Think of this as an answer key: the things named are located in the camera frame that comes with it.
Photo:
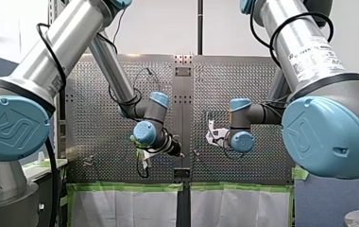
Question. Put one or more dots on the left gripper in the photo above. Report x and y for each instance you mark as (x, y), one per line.
(175, 147)

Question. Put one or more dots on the metal post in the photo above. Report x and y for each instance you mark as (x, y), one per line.
(196, 153)
(89, 160)

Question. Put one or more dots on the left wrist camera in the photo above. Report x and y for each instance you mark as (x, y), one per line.
(145, 157)

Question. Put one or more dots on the black pole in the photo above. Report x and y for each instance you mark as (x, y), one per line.
(200, 25)

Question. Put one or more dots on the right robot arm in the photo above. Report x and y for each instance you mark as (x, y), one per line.
(325, 132)

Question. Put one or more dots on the grey board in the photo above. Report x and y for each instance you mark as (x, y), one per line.
(325, 205)

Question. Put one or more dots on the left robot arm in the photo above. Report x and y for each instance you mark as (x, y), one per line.
(73, 34)

